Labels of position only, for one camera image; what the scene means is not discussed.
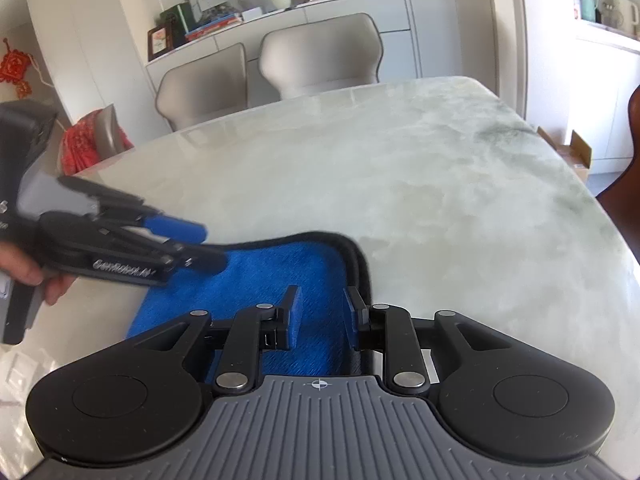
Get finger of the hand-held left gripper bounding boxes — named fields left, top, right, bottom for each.
left=57, top=175, right=209, bottom=244
left=42, top=212, right=230, bottom=276

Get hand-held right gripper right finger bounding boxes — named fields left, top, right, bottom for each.
left=344, top=286, right=508, bottom=395

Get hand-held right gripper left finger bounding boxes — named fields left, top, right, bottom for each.
left=134, top=285, right=304, bottom=395

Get blue towel with black trim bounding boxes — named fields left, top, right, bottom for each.
left=125, top=231, right=372, bottom=377

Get person's left hand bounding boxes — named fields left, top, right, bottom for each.
left=0, top=240, right=77, bottom=307

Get red patterned cloth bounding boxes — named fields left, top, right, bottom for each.
left=60, top=108, right=132, bottom=176

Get red knot ornament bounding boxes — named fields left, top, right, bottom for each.
left=0, top=37, right=35, bottom=100

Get grey upholstered chair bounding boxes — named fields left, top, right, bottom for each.
left=155, top=42, right=250, bottom=132
left=258, top=12, right=384, bottom=101

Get green box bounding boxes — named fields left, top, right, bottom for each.
left=159, top=2, right=194, bottom=46

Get stack of books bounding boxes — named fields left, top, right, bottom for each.
left=184, top=12, right=245, bottom=43

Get white sideboard cabinet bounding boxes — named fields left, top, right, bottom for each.
left=144, top=0, right=422, bottom=134

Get open cardboard box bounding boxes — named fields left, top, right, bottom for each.
left=537, top=126, right=594, bottom=184

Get brown leather chair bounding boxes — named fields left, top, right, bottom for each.
left=594, top=84, right=640, bottom=267

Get white counter cabinet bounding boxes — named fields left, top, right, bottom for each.
left=567, top=19, right=640, bottom=176

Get cream electric kettle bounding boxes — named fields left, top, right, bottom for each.
left=610, top=0, right=639, bottom=36

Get dark photo frame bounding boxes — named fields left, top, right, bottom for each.
left=146, top=23, right=174, bottom=63

